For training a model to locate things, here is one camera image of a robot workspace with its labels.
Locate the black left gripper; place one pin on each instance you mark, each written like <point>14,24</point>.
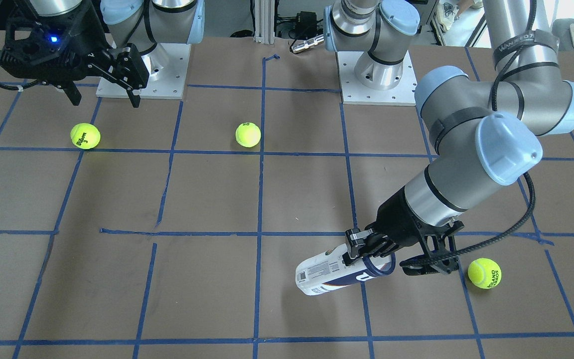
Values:
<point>397,215</point>

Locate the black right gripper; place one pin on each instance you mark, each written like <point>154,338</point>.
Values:
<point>89,36</point>

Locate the white tennis ball can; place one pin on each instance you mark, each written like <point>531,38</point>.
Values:
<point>327,271</point>

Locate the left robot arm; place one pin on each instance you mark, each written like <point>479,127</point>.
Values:
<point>486,136</point>

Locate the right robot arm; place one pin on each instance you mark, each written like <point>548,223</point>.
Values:
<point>138,48</point>

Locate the Wilson tennis ball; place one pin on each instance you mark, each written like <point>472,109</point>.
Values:
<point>85,136</point>

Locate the Roland Garros tennis ball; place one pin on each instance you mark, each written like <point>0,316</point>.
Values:
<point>484,273</point>

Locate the centre tennis ball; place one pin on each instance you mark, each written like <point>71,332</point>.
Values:
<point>248,134</point>

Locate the silver metal cylinder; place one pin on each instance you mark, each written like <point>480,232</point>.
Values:
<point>308,44</point>

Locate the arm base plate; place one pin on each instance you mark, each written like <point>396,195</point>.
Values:
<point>366,82</point>
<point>167,64</point>

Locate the aluminium frame post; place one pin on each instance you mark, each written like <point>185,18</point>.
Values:
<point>264,21</point>

